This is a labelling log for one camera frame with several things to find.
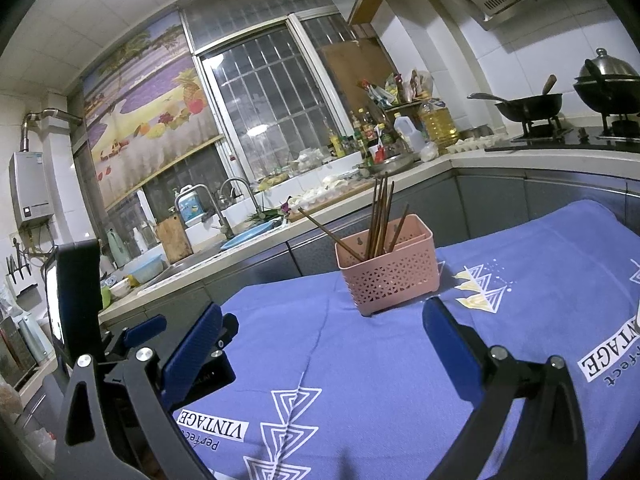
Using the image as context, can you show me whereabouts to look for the green thermos bottle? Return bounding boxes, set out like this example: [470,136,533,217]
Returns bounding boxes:
[105,228,124,269]

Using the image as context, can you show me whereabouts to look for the shelf with food bags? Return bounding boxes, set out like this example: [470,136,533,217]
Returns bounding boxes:
[356,69,434,109]

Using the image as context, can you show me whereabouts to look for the blue printed cloth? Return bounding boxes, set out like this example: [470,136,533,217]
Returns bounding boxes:
[172,199,640,480]

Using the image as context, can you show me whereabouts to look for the brown cardboard panel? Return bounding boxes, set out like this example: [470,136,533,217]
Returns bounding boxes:
[319,36,397,112]

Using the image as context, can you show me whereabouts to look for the wooden cutting board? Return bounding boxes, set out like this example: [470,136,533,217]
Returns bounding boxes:
[154,214,194,264]

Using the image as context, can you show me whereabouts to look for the steel basin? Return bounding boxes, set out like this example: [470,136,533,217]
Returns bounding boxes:
[356,153,417,172]

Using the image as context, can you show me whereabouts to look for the pink plastic utensil basket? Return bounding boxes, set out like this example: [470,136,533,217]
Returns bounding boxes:
[333,213,441,317]

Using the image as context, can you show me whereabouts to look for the white water filter jug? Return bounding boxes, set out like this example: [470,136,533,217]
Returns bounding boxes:
[176,185,207,224]

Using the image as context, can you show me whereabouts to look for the black wok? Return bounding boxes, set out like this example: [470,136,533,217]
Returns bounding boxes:
[466,74,564,124]

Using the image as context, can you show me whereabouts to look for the white water heater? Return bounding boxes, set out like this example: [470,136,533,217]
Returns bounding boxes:
[8,149,56,227]

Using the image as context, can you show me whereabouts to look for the large yellow oil bottle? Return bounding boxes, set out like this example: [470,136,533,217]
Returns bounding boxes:
[416,98,461,149]

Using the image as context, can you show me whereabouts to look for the barred window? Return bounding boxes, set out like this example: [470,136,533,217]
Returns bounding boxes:
[181,1,362,187]

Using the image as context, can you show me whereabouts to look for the steel sink faucet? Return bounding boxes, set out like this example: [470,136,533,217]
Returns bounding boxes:
[174,184,237,239]
[218,176,264,217]

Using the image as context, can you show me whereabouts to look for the grey kitchen counter cabinet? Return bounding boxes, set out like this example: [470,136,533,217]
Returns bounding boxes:
[97,151,640,323]

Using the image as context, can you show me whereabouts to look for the light blue plastic bowl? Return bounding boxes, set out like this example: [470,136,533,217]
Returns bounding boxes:
[126,254,166,284]

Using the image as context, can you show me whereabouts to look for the row of condiment bottles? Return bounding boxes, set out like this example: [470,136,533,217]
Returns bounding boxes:
[326,109,397,162]

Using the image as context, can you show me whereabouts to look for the green vegetables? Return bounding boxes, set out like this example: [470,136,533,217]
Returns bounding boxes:
[246,201,292,224]

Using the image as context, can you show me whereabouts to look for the white plastic jug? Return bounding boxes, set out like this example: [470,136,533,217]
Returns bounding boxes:
[393,113,427,154]

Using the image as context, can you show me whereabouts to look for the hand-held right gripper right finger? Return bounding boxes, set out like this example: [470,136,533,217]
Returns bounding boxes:
[421,296,589,480]

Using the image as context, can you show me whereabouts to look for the blue plastic basin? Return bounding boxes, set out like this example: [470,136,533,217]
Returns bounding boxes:
[219,221,282,252]

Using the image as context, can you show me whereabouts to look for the black pot with steel lid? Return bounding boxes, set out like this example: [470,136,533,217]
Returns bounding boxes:
[571,47,640,112]

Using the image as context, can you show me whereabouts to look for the bunch of brown chopsticks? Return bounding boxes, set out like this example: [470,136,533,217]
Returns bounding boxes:
[298,173,410,262]

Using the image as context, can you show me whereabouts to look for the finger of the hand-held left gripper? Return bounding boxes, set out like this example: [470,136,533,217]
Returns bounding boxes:
[190,312,240,397]
[102,315,168,379]

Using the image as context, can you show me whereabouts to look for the black gas stove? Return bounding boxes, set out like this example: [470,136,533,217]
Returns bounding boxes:
[483,121,640,154]

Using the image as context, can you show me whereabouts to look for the fruit print roller blind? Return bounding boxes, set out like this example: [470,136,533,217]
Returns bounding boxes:
[81,11,227,209]

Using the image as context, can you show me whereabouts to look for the wall knife rack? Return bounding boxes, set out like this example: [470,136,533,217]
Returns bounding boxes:
[4,239,39,297]

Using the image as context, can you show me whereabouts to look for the metal exhaust pipe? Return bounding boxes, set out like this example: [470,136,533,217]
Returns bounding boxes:
[19,107,84,154]

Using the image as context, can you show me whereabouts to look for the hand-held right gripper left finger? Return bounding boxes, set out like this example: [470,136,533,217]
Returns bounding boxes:
[50,304,224,480]

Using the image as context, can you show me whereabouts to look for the tray of white dumplings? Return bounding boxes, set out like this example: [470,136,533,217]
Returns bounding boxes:
[286,179,372,222]

